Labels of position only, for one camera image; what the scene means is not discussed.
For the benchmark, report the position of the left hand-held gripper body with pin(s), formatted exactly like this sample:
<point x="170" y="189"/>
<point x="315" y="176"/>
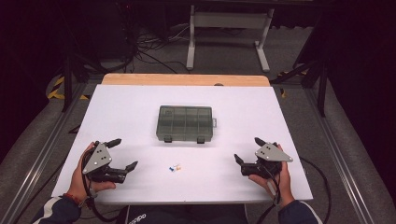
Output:
<point x="97" y="158"/>

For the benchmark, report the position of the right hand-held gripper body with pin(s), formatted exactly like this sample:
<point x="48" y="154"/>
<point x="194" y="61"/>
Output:
<point x="270" y="154"/>

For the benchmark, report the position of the grey plastic compartment box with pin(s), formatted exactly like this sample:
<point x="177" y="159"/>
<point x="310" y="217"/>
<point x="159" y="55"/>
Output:
<point x="185" y="123"/>

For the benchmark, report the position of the person's left hand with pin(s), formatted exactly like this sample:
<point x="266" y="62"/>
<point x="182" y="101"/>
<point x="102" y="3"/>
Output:
<point x="77" y="183"/>

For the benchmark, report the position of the person's right hand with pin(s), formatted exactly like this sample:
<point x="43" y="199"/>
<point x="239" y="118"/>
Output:
<point x="285" y="186"/>

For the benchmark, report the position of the white board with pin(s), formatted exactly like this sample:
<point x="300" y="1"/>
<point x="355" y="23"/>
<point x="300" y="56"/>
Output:
<point x="199" y="183"/>

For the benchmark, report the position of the yellow black floor tape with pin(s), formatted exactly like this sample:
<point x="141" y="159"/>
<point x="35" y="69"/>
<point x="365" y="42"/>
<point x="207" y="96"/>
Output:
<point x="56" y="91"/>
<point x="282" y="92"/>

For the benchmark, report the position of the black metal stand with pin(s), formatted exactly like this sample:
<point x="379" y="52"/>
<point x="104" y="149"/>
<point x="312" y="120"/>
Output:
<point x="322" y="93"/>
<point x="67" y="87"/>

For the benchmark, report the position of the person's lap in dark pants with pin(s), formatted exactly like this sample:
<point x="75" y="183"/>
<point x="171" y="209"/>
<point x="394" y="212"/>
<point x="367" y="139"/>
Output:
<point x="186" y="214"/>

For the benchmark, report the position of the wooden table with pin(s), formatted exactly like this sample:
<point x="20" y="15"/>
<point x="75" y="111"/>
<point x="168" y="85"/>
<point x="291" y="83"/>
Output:
<point x="174" y="79"/>

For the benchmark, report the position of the white metal stand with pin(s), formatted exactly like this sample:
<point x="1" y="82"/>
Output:
<point x="230" y="20"/>

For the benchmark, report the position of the aluminium rail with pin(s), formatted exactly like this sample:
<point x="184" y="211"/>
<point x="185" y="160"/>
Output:
<point x="40" y="161"/>
<point x="339" y="155"/>

